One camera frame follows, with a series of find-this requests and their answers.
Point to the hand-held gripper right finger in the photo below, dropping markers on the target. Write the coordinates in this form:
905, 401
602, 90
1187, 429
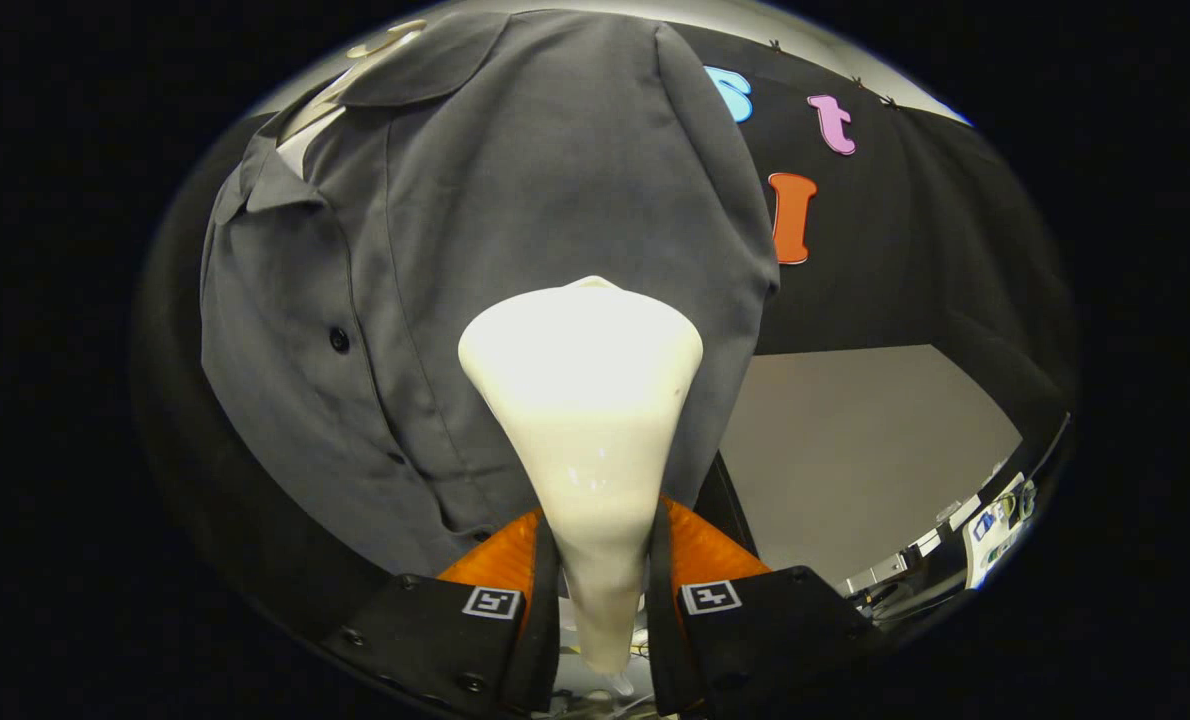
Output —
665, 640

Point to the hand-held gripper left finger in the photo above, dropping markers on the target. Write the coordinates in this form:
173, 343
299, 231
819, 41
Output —
540, 640

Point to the white garment steamer head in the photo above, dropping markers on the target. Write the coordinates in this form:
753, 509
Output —
580, 400

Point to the grey button-up shirt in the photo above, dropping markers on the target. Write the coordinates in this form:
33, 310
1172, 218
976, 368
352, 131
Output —
455, 220

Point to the grey cabinet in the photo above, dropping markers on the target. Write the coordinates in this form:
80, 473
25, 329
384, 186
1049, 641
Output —
855, 450

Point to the white desk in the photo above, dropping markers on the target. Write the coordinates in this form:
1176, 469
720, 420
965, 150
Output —
977, 570

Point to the small blue white packet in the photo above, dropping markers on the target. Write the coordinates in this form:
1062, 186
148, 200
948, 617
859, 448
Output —
983, 522

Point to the white mannequin torso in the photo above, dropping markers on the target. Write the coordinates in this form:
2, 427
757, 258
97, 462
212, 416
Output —
297, 150

